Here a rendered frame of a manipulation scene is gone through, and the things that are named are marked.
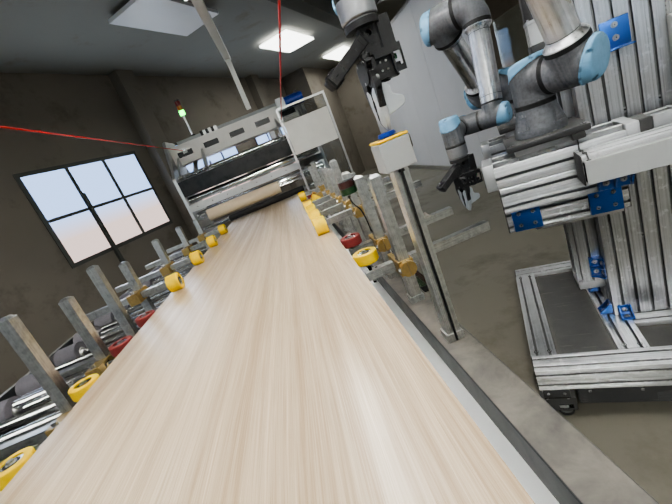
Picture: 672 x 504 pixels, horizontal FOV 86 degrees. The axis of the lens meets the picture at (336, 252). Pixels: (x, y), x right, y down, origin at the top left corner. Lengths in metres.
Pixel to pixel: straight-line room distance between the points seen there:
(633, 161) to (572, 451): 0.81
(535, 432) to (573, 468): 0.08
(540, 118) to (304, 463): 1.14
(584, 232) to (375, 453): 1.39
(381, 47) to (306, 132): 3.04
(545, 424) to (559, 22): 0.95
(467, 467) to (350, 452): 0.14
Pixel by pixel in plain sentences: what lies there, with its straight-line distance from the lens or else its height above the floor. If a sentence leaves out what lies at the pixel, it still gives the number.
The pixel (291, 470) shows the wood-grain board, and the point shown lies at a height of 0.90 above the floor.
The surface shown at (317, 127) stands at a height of 1.45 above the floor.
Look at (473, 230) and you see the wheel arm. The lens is 1.25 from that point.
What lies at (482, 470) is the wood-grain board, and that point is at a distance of 0.45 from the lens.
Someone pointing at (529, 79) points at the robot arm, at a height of 1.21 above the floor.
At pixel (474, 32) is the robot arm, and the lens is 1.55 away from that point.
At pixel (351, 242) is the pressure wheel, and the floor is 0.89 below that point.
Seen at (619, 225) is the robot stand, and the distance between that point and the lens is 1.66.
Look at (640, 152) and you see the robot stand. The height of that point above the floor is 0.93.
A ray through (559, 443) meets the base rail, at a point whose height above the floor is 0.70.
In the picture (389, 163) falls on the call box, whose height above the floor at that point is 1.17.
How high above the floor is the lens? 1.25
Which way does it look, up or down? 16 degrees down
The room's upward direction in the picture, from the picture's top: 22 degrees counter-clockwise
